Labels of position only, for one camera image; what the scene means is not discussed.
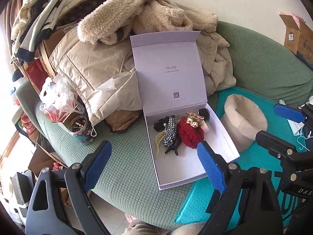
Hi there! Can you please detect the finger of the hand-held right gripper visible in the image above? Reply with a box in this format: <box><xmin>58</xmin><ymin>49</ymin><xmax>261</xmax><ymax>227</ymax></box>
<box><xmin>255</xmin><ymin>130</ymin><xmax>297</xmax><ymax>162</ymax></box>
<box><xmin>273</xmin><ymin>103</ymin><xmax>313</xmax><ymax>125</ymax></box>

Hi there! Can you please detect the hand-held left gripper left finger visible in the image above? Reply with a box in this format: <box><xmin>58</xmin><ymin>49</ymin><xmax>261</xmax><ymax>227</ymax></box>
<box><xmin>24</xmin><ymin>140</ymin><xmax>113</xmax><ymax>235</ymax></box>

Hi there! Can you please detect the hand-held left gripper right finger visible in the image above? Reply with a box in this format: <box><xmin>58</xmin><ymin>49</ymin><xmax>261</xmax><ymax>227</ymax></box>
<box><xmin>197</xmin><ymin>140</ymin><xmax>284</xmax><ymax>235</ymax></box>

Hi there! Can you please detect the red fluffy scrunchie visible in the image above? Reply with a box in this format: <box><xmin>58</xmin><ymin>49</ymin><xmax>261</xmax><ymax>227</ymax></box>
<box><xmin>177</xmin><ymin>116</ymin><xmax>204</xmax><ymax>149</ymax></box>

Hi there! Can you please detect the black duckbill hair clip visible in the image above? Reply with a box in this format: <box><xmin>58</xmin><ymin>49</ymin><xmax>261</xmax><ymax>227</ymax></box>
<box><xmin>164</xmin><ymin>137</ymin><xmax>183</xmax><ymax>156</ymax></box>

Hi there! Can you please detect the beige bear hair tie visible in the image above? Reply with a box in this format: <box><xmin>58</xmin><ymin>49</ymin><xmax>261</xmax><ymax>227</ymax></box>
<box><xmin>186</xmin><ymin>117</ymin><xmax>200</xmax><ymax>128</ymax></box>

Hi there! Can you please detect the black white checkered scrunchie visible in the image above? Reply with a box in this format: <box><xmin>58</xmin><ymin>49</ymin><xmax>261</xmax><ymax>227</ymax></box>
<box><xmin>163</xmin><ymin>117</ymin><xmax>179</xmax><ymax>147</ymax></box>

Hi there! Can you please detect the small black hair accessory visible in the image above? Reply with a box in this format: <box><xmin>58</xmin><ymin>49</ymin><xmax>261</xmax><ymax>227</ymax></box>
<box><xmin>198</xmin><ymin>108</ymin><xmax>211</xmax><ymax>121</ymax></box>

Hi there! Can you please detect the clear claw clip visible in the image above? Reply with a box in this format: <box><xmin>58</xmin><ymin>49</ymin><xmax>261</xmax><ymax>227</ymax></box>
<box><xmin>186</xmin><ymin>111</ymin><xmax>204</xmax><ymax>123</ymax></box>

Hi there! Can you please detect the yellow hair clip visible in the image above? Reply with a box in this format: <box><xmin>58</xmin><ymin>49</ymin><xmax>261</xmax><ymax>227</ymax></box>
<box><xmin>155</xmin><ymin>130</ymin><xmax>167</xmax><ymax>157</ymax></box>

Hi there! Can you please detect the black claw clip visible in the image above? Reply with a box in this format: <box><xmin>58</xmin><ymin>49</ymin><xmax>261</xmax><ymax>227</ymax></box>
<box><xmin>154</xmin><ymin>116</ymin><xmax>172</xmax><ymax>133</ymax></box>

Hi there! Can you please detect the lavender gift box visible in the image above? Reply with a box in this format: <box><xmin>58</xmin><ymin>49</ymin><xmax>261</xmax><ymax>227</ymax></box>
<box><xmin>130</xmin><ymin>31</ymin><xmax>240</xmax><ymax>191</ymax></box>

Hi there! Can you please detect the teal bubble mailer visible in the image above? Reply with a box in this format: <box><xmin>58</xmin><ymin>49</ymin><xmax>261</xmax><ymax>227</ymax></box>
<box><xmin>175</xmin><ymin>86</ymin><xmax>313</xmax><ymax>230</ymax></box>

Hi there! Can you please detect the beige cap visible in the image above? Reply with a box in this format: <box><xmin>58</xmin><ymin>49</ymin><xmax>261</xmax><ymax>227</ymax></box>
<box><xmin>220</xmin><ymin>94</ymin><xmax>268</xmax><ymax>153</ymax></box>

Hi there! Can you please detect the glass jar with teal label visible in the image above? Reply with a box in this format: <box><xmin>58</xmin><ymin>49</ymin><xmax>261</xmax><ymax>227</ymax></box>
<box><xmin>68</xmin><ymin>115</ymin><xmax>94</xmax><ymax>145</ymax></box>

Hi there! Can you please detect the brown fur cloth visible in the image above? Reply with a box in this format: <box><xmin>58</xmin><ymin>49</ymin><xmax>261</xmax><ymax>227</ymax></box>
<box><xmin>105</xmin><ymin>109</ymin><xmax>145</xmax><ymax>134</ymax></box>

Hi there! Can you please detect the brown cardboard box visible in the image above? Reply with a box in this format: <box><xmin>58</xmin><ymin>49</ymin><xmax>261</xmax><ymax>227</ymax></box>
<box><xmin>28</xmin><ymin>144</ymin><xmax>71</xmax><ymax>172</ymax></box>

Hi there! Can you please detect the printed cardboard box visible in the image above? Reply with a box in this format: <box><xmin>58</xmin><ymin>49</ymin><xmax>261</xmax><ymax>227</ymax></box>
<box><xmin>279</xmin><ymin>12</ymin><xmax>313</xmax><ymax>69</ymax></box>

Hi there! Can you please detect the clear plastic bag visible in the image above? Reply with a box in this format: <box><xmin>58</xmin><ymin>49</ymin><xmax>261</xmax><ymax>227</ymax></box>
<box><xmin>39</xmin><ymin>75</ymin><xmax>86</xmax><ymax>123</ymax></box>

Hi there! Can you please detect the black box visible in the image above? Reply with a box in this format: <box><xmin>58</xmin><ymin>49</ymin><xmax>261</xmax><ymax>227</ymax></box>
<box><xmin>11</xmin><ymin>171</ymin><xmax>37</xmax><ymax>218</ymax></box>

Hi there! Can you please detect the beige fleece trouser leg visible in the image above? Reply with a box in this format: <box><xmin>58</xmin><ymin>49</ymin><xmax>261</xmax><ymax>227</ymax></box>
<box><xmin>125</xmin><ymin>219</ymin><xmax>208</xmax><ymax>235</ymax></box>

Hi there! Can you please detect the pink tissue paper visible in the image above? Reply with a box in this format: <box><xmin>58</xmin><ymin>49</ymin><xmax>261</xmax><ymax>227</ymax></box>
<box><xmin>280</xmin><ymin>11</ymin><xmax>306</xmax><ymax>27</ymax></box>

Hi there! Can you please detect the red carton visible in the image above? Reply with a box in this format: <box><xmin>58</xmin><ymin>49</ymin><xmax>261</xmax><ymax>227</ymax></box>
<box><xmin>24</xmin><ymin>59</ymin><xmax>48</xmax><ymax>91</ymax></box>

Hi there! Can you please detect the black white striped garment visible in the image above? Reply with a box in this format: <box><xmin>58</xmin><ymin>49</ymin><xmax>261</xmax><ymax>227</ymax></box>
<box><xmin>10</xmin><ymin>0</ymin><xmax>71</xmax><ymax>63</ymax></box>

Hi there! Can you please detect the beige fleece coat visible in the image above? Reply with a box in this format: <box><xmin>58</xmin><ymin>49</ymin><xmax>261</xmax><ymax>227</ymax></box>
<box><xmin>77</xmin><ymin>0</ymin><xmax>219</xmax><ymax>46</ymax></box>

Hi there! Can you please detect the dark brown fur garment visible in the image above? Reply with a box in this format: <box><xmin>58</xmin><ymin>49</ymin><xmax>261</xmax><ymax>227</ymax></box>
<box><xmin>56</xmin><ymin>0</ymin><xmax>118</xmax><ymax>27</ymax></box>

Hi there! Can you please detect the blue wire hanger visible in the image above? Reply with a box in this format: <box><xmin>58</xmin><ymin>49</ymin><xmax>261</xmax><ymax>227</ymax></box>
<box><xmin>297</xmin><ymin>131</ymin><xmax>313</xmax><ymax>151</ymax></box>

